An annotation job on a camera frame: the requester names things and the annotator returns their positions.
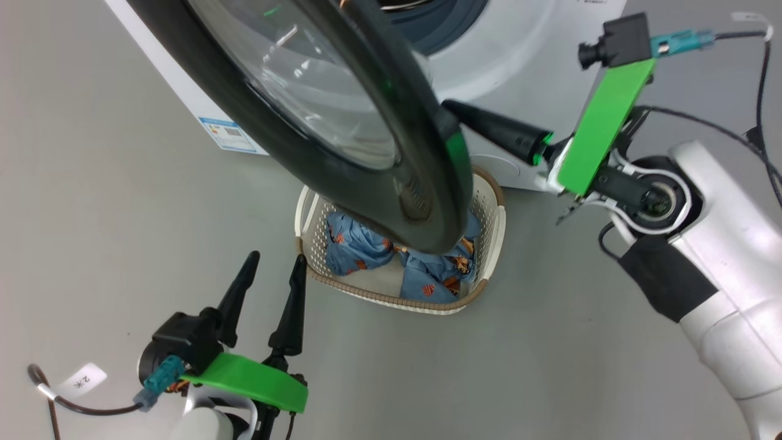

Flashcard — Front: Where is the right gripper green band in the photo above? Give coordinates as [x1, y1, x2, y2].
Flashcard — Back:
[441, 58, 656, 211]

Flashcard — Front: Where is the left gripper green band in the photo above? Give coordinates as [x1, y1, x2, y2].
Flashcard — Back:
[183, 251, 309, 440]

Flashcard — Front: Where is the blue bear print garment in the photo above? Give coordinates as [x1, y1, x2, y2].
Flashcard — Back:
[398, 211, 483, 304]
[325, 211, 398, 277]

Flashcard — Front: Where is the black round glass washer door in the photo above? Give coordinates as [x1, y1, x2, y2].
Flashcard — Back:
[125, 0, 474, 255]

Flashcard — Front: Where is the white front-load washing machine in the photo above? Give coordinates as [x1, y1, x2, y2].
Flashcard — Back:
[104, 0, 629, 194]

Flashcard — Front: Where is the grey rubber door gasket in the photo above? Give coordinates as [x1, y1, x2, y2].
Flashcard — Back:
[380, 0, 489, 56]

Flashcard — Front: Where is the cream perforated basket brown rim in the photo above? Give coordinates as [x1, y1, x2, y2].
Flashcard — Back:
[294, 166, 507, 316]

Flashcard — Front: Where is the blue energy label sticker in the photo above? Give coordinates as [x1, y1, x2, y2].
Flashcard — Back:
[199, 116, 258, 154]

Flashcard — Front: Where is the white printed cable tag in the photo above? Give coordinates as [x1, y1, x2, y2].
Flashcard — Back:
[58, 362, 108, 400]

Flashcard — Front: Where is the right camera cable teal plug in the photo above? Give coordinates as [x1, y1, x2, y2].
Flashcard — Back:
[651, 27, 782, 208]

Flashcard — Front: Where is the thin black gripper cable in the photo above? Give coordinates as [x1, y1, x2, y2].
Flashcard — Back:
[632, 105, 782, 185]

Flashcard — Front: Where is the white plain cable tag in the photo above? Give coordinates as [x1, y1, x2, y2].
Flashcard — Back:
[731, 11, 774, 42]

